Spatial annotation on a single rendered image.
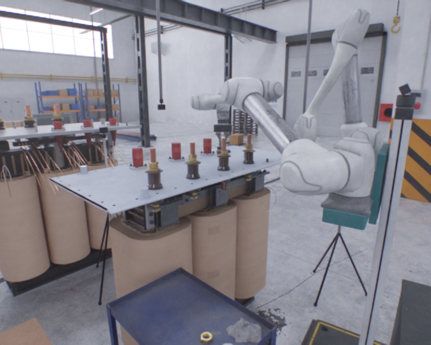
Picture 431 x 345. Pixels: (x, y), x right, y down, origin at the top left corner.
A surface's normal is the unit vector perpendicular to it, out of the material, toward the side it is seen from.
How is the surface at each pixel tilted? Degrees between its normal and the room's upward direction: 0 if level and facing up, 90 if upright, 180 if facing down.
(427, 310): 0
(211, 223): 90
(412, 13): 90
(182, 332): 0
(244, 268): 90
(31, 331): 0
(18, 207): 90
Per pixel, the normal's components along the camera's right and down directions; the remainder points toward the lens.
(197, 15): 0.73, 0.17
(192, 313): 0.00, -0.97
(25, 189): 0.88, 0.12
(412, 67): -0.68, 0.18
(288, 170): -0.86, 0.24
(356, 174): 0.36, 0.18
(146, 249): -0.01, 0.25
